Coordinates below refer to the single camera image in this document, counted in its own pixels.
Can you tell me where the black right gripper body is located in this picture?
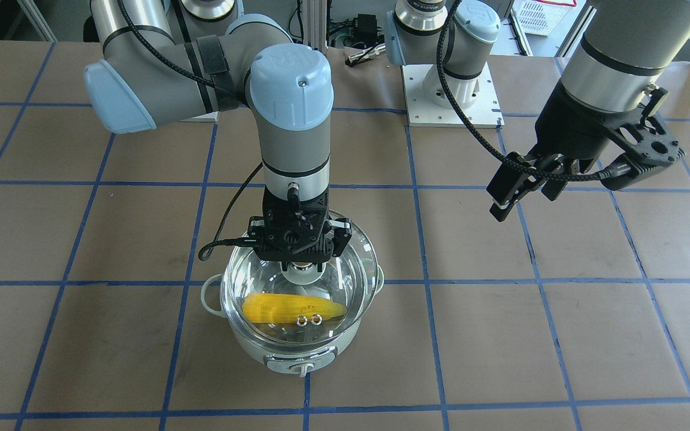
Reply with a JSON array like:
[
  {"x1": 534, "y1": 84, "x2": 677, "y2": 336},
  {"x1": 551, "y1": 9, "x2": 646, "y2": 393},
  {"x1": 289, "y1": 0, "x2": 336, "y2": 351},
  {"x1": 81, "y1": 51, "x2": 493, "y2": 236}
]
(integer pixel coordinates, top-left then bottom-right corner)
[{"x1": 247, "y1": 189, "x2": 331, "y2": 265}]

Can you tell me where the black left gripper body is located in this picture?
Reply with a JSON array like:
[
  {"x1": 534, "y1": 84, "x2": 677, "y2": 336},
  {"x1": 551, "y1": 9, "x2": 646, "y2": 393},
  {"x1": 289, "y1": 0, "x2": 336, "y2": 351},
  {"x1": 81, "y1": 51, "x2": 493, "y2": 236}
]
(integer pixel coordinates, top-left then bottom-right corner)
[{"x1": 534, "y1": 86, "x2": 685, "y2": 190}]

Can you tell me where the glass pot lid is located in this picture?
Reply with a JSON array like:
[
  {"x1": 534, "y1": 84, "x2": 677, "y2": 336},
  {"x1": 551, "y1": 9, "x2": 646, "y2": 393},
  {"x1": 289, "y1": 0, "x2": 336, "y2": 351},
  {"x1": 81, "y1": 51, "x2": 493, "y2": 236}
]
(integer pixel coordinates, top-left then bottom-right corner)
[{"x1": 220, "y1": 224, "x2": 384, "y2": 345}]

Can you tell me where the yellow corn cob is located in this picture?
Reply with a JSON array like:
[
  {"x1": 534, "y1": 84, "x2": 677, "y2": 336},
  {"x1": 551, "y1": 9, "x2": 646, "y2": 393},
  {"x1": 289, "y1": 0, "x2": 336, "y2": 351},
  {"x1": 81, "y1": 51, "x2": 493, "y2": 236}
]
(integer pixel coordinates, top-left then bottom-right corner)
[{"x1": 242, "y1": 293, "x2": 348, "y2": 325}]

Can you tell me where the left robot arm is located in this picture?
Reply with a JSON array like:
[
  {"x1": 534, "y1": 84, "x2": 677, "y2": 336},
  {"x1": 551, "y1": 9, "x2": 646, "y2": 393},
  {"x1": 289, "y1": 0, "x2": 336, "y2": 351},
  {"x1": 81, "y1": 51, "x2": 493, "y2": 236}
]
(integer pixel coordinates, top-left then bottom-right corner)
[{"x1": 385, "y1": 1, "x2": 690, "y2": 221}]

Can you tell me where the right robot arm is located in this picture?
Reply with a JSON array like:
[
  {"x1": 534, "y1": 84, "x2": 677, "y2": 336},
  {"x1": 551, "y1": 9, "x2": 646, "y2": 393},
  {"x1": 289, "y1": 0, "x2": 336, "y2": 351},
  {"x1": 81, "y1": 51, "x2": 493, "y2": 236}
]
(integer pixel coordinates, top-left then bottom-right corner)
[{"x1": 84, "y1": 1, "x2": 352, "y2": 272}]

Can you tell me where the white plastic basket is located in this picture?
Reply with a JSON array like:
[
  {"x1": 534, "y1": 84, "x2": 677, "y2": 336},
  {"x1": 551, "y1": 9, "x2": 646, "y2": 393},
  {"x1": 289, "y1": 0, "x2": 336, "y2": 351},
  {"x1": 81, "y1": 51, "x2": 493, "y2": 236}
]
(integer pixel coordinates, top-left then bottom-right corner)
[{"x1": 512, "y1": 1, "x2": 577, "y2": 36}]

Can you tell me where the black power adapter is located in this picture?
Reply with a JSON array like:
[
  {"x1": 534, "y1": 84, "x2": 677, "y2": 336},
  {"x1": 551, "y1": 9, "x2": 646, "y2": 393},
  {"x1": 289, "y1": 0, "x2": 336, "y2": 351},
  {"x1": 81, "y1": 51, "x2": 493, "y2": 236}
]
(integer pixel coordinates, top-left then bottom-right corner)
[{"x1": 353, "y1": 14, "x2": 379, "y2": 41}]

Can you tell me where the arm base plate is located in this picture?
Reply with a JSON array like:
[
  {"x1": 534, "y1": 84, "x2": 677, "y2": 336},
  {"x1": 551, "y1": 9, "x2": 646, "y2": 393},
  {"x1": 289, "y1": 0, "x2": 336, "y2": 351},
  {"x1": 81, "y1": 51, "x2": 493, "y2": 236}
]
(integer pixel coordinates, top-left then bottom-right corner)
[{"x1": 401, "y1": 60, "x2": 504, "y2": 128}]

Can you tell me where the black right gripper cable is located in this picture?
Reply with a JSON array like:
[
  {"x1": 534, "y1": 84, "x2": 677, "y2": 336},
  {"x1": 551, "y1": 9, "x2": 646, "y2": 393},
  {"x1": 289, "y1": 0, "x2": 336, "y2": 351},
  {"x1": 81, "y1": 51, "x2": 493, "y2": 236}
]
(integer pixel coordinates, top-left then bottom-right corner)
[{"x1": 117, "y1": 0, "x2": 268, "y2": 262}]

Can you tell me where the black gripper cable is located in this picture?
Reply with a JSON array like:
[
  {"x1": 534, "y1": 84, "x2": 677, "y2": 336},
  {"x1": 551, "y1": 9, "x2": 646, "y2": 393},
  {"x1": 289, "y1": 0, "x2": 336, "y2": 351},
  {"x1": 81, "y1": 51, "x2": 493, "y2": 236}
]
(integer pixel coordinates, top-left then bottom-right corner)
[
  {"x1": 436, "y1": 0, "x2": 633, "y2": 183},
  {"x1": 117, "y1": 0, "x2": 268, "y2": 262}
]

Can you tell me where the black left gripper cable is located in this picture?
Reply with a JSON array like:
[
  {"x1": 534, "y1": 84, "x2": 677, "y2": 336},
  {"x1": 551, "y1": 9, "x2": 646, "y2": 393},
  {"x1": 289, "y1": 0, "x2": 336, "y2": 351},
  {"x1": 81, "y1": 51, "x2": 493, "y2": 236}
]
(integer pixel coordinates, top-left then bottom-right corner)
[{"x1": 436, "y1": 0, "x2": 633, "y2": 183}]

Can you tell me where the aluminium frame post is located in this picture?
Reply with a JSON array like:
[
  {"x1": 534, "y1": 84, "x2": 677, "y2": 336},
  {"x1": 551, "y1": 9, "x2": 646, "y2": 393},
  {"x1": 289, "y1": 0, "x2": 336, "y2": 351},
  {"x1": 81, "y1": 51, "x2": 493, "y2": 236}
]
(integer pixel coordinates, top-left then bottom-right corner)
[{"x1": 301, "y1": 0, "x2": 328, "y2": 55}]

